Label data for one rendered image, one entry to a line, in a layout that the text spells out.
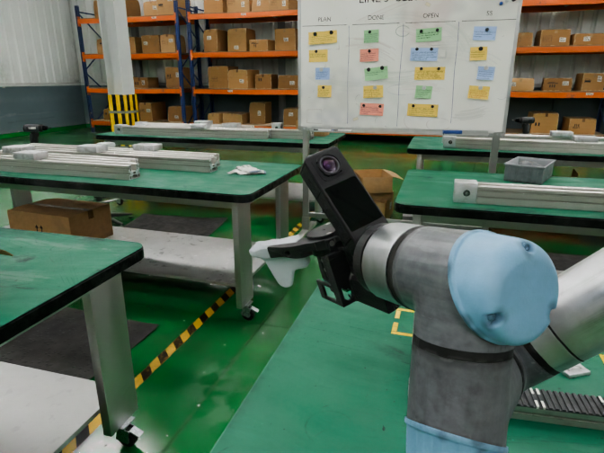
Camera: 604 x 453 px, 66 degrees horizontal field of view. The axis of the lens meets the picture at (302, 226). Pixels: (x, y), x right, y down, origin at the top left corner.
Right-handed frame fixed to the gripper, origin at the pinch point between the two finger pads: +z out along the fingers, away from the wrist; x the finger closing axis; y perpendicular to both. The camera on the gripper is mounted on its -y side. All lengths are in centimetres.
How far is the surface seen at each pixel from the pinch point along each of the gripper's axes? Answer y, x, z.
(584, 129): 182, 833, 524
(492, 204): 52, 135, 99
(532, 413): 46, 28, -4
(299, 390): 34.0, -2.4, 19.4
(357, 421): 37.6, 2.2, 8.0
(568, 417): 47, 32, -8
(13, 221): -5, -73, 324
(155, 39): -281, 256, 1119
